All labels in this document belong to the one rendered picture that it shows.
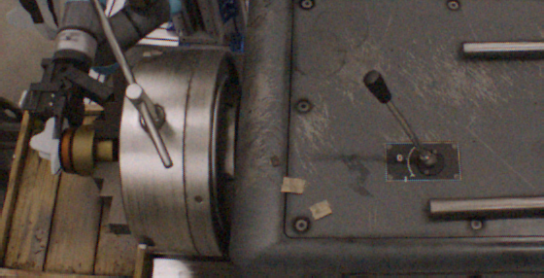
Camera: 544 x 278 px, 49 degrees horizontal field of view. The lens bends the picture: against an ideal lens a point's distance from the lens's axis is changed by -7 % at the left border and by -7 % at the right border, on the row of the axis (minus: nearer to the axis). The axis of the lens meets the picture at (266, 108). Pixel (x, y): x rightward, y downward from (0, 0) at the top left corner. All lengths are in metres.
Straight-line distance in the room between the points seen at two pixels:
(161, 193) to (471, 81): 0.43
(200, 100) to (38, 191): 0.53
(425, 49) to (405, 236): 0.26
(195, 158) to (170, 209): 0.08
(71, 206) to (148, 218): 0.38
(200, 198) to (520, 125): 0.42
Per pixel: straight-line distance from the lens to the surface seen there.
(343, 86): 0.82
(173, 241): 0.91
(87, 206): 1.22
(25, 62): 2.62
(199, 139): 0.83
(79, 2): 1.16
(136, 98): 0.77
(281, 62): 0.84
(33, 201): 1.27
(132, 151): 0.85
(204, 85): 0.86
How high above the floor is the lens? 1.96
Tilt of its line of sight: 61 degrees down
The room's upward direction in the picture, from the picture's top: 11 degrees counter-clockwise
